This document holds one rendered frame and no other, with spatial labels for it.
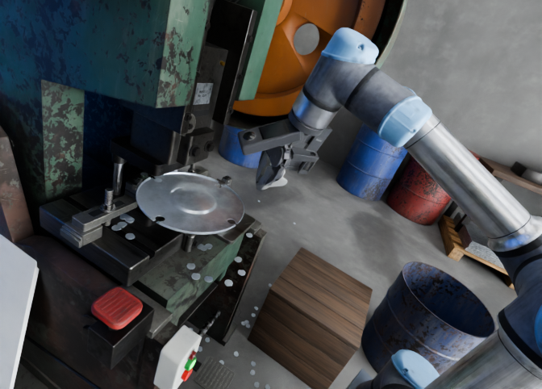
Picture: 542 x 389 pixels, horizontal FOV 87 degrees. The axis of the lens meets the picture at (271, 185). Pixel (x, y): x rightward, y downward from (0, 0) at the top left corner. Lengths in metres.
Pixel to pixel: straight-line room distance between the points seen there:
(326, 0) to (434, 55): 2.99
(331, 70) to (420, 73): 3.44
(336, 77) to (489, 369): 0.51
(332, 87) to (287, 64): 0.55
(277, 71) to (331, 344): 1.04
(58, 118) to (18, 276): 0.42
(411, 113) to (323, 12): 0.61
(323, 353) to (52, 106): 1.22
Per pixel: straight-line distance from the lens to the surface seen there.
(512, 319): 0.59
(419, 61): 3.90
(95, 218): 0.77
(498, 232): 0.64
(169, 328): 0.73
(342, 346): 1.29
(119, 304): 0.59
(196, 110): 0.73
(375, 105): 0.46
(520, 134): 4.12
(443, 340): 1.51
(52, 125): 0.84
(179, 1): 0.54
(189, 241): 0.82
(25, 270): 0.96
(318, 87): 0.49
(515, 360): 0.60
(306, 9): 1.02
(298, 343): 1.37
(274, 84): 1.03
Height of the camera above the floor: 1.23
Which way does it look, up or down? 26 degrees down
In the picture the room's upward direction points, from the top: 20 degrees clockwise
